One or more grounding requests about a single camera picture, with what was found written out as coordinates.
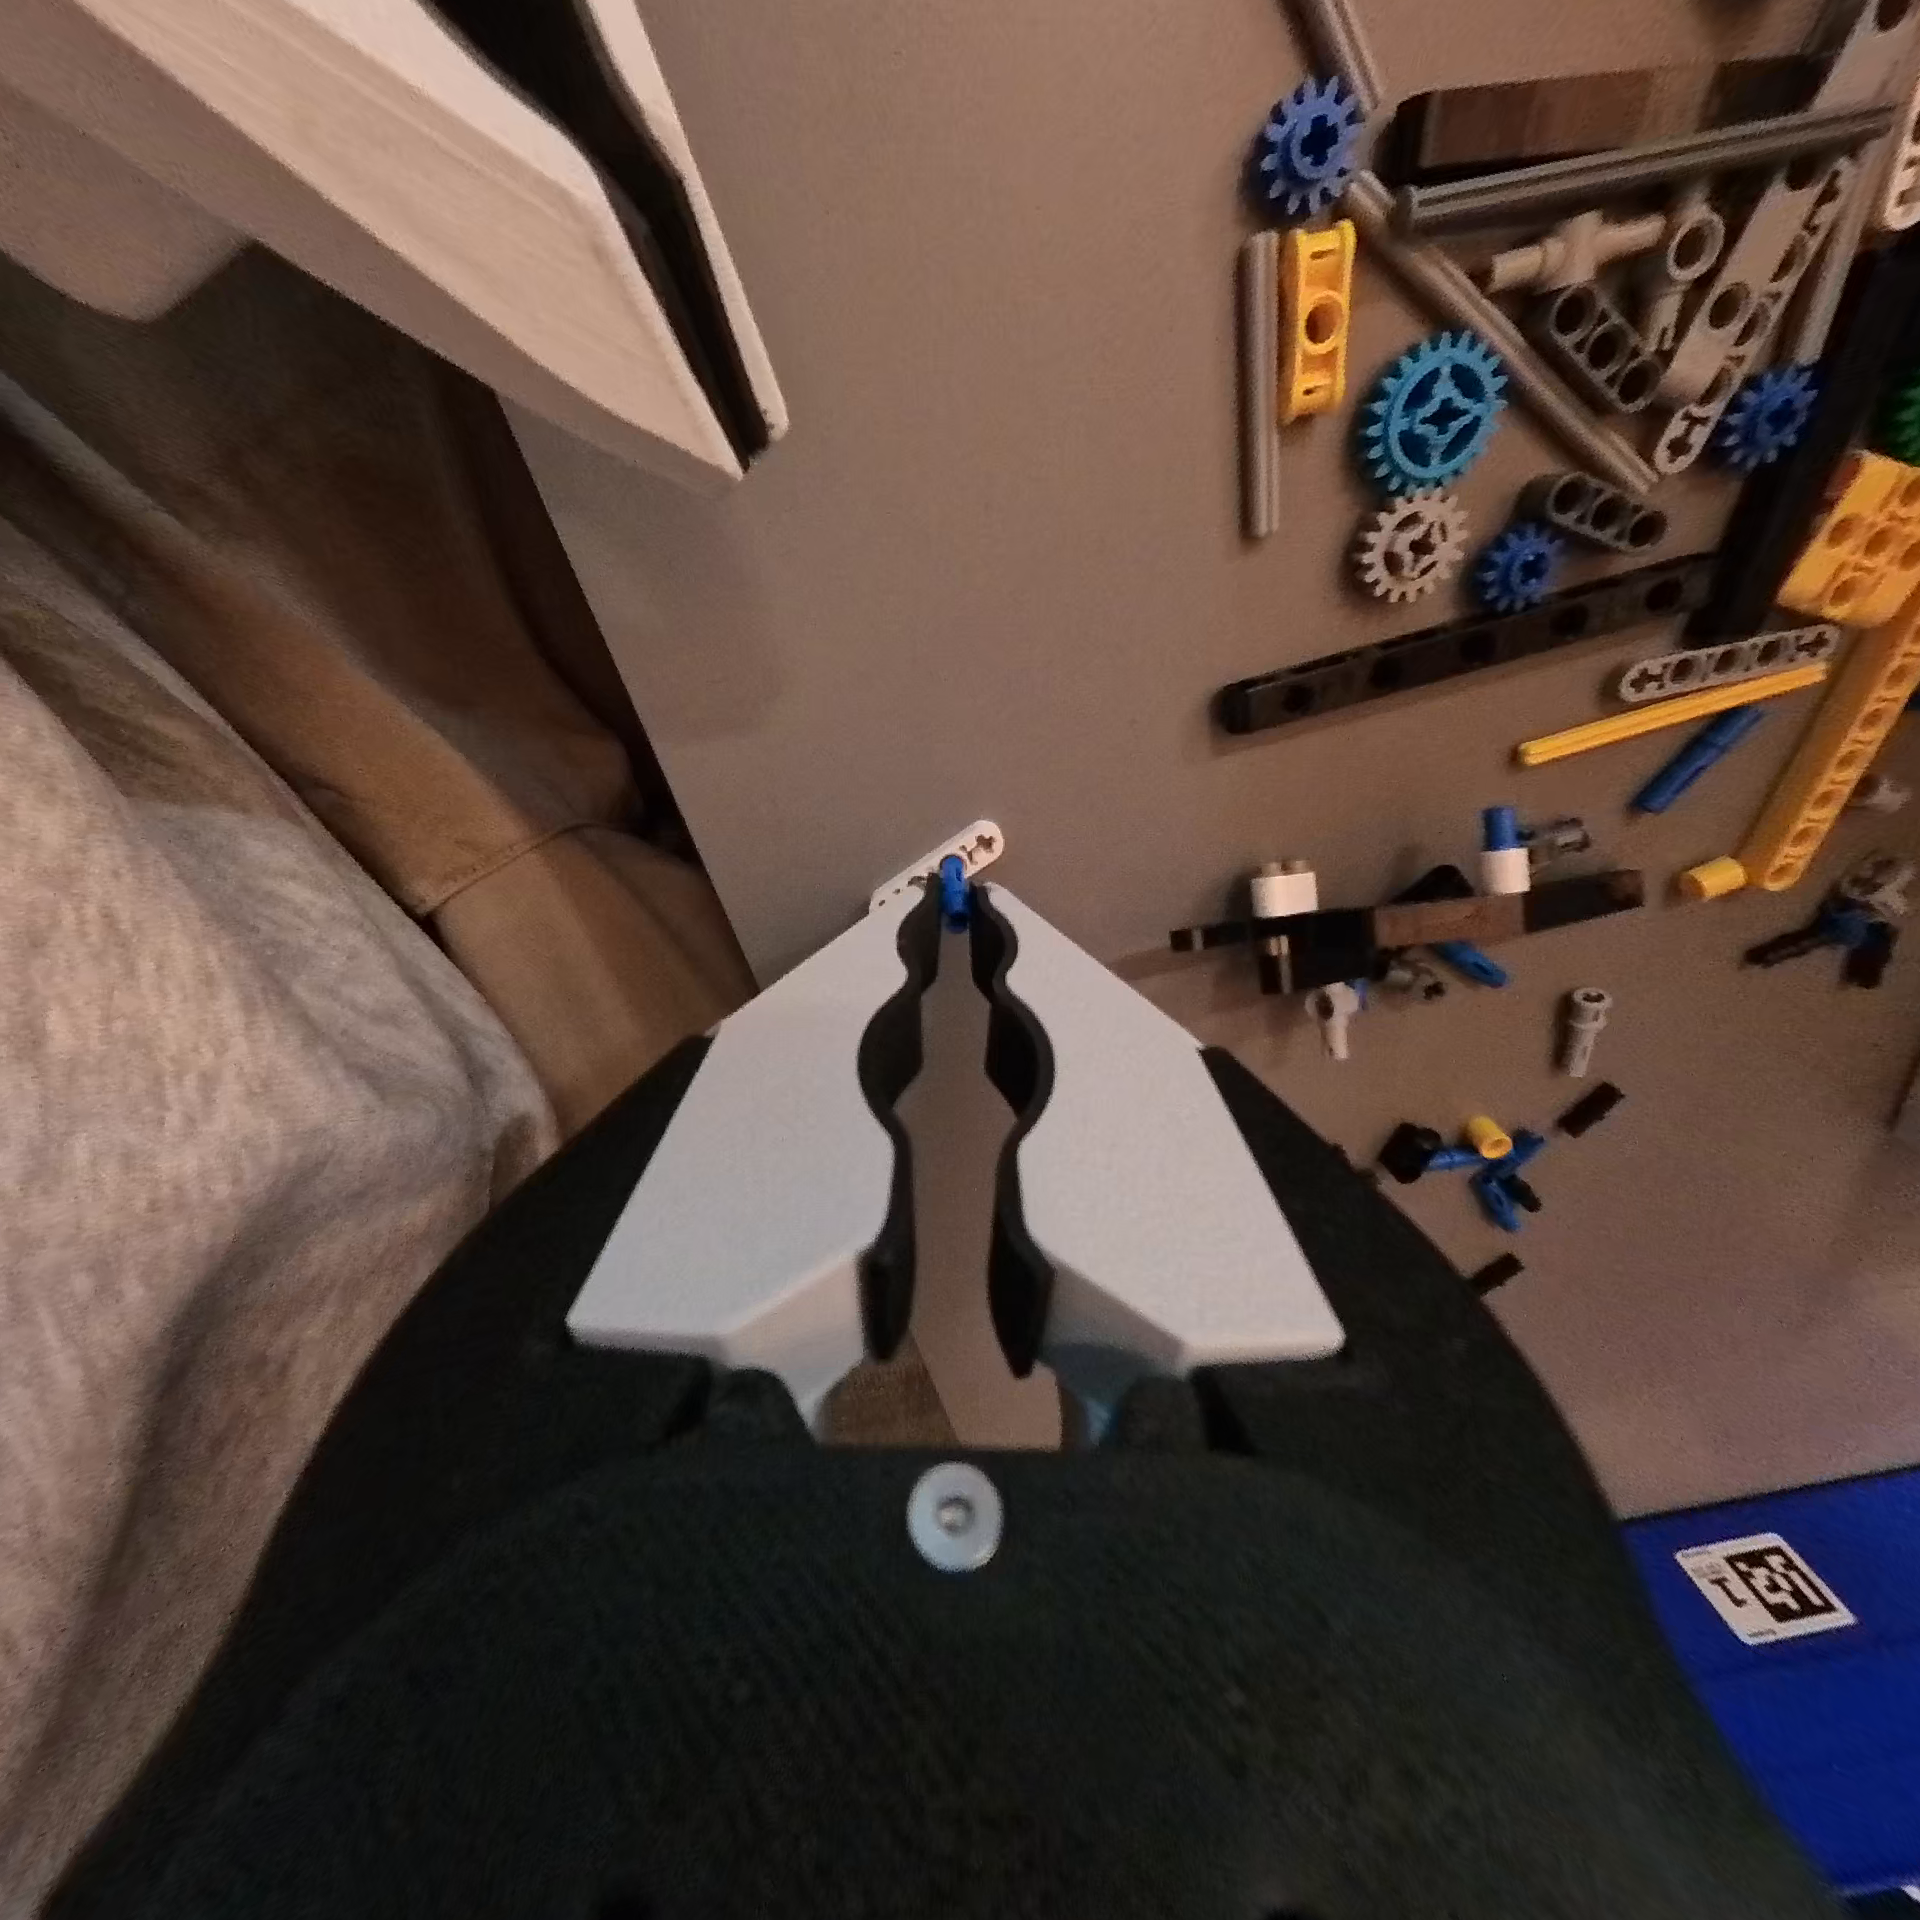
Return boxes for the cluster of blue lego pins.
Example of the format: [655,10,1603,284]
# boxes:
[1426,1136,1545,1237]

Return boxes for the yellow lego axle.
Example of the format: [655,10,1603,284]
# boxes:
[1516,665,1832,770]

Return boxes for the blue board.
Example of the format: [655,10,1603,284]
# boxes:
[1621,1475,1920,1898]

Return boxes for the light grey lego beam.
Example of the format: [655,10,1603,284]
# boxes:
[1791,0,1920,167]
[1648,149,1865,480]

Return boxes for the short yellow lego beam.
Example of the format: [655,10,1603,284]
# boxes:
[1278,220,1357,424]

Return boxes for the blue lego axle pin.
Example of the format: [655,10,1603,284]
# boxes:
[1636,704,1766,815]

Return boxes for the yellow lego block assembly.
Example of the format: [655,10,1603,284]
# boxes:
[1775,451,1920,625]

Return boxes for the dark brown lego plate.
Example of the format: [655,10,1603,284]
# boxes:
[1380,59,1821,191]

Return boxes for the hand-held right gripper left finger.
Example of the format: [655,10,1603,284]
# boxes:
[566,884,943,1443]

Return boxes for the light grey lego connector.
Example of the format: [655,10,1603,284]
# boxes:
[1486,211,1676,298]

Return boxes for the black lego plate assembly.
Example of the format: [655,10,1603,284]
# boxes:
[1170,864,1644,1003]

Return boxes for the grey lego gear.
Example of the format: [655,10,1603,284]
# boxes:
[1347,489,1471,604]

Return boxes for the white printed tag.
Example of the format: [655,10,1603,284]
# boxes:
[1676,1534,1857,1650]

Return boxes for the long grey lego axle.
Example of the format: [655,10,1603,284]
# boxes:
[1393,106,1897,237]
[1340,173,1661,497]

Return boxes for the long yellow lego beam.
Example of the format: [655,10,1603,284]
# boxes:
[1738,597,1920,894]

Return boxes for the black and blue lego cluster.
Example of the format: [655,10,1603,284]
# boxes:
[1746,854,1920,990]

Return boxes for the dark grey lego beam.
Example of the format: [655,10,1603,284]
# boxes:
[1516,472,1670,553]
[1533,280,1670,416]

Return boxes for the small blue lego gear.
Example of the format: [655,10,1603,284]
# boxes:
[1718,364,1821,472]
[1258,78,1367,220]
[1471,522,1566,613]

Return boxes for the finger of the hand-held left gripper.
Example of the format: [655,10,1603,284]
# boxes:
[0,0,752,485]
[499,0,793,451]

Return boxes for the grey fuzzy cloth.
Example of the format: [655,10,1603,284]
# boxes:
[0,375,561,1920]

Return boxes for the large blue lego gear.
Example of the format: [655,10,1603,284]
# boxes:
[1355,333,1511,500]

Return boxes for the long white thin lego liftarm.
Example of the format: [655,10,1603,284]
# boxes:
[1621,625,1846,704]

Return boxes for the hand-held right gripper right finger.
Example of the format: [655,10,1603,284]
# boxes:
[974,884,1342,1443]

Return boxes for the long black lego beam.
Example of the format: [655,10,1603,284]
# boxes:
[1209,558,1723,735]
[1697,243,1920,651]

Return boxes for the short white thin lego liftarm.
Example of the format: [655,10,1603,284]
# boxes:
[866,815,1005,919]

